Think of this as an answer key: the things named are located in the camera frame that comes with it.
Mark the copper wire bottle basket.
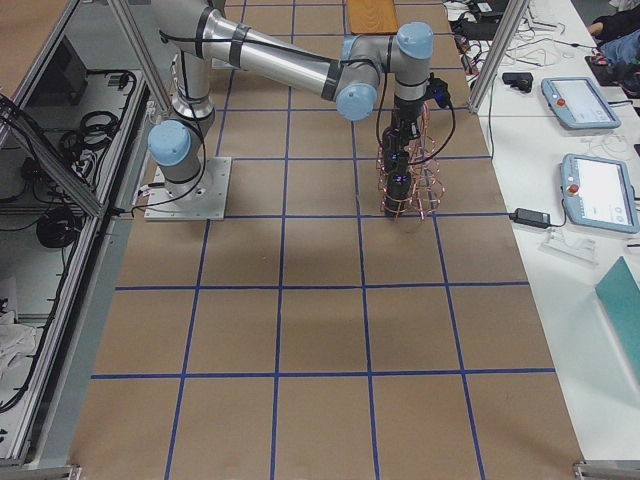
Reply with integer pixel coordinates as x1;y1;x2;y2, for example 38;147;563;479
377;104;445;218

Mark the black power adapter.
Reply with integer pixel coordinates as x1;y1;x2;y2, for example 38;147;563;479
509;208;551;229

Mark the teach pendant near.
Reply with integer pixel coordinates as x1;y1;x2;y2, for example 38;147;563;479
560;154;639;234

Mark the white crumpled cloth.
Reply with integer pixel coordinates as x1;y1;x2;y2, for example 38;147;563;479
0;277;39;386

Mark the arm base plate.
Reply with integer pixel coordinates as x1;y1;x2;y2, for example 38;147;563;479
144;157;232;221

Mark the teach pendant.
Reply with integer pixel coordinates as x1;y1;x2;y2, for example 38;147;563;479
560;154;639;234
541;77;621;130

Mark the teal folder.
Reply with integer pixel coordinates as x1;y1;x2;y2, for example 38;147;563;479
595;257;639;377

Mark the aluminium frame post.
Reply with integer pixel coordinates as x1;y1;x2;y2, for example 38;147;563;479
468;0;529;113

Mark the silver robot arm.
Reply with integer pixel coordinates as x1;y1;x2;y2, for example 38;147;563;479
152;1;435;210

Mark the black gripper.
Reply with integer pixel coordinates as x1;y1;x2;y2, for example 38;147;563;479
391;97;423;145

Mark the teach pendant far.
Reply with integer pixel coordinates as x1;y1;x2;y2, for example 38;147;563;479
541;77;621;130

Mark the black webcam on table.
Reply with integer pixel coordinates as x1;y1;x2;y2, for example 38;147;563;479
501;72;533;93

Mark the clear acrylic stand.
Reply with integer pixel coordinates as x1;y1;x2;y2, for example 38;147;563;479
539;228;599;267

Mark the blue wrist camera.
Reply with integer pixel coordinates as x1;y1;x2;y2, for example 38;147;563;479
426;73;453;108

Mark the wooden tray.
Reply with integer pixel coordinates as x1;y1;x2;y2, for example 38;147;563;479
346;0;399;34

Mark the dark wine bottle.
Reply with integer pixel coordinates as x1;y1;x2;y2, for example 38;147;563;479
382;148;410;176
383;171;412;217

